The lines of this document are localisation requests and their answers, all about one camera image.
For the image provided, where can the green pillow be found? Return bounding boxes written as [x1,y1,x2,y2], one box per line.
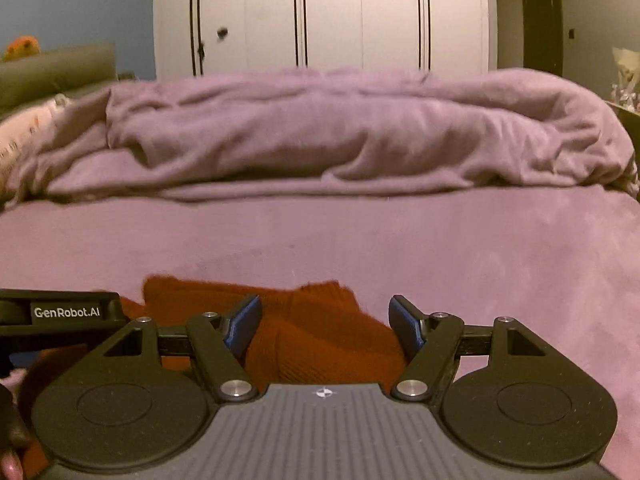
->
[0,42,119,117]

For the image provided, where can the purple bed cover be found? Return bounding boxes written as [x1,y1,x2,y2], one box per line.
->
[0,182,640,480]

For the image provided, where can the orange ribbed sock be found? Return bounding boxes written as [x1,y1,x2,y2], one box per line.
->
[20,275,281,476]
[272,281,408,387]

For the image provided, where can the crumpled purple blanket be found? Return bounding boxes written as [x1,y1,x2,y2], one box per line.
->
[5,66,640,206]

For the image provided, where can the small orange toy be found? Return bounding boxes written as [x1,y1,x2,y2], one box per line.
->
[2,35,42,62]

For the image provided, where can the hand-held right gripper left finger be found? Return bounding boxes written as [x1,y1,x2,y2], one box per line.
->
[102,294,263,403]

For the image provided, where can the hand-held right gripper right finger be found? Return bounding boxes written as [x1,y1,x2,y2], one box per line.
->
[388,294,546,403]

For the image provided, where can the white paper-wrapped bouquet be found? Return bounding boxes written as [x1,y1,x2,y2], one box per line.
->
[611,46,640,111]

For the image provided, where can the dark door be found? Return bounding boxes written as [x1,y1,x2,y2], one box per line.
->
[521,0,564,77]

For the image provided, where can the person's left hand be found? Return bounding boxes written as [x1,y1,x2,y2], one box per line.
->
[0,384,32,480]

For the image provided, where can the cream plush bunny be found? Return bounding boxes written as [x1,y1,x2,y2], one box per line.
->
[0,94,68,183]

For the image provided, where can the white wardrobe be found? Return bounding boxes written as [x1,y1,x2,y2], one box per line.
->
[152,0,499,82]

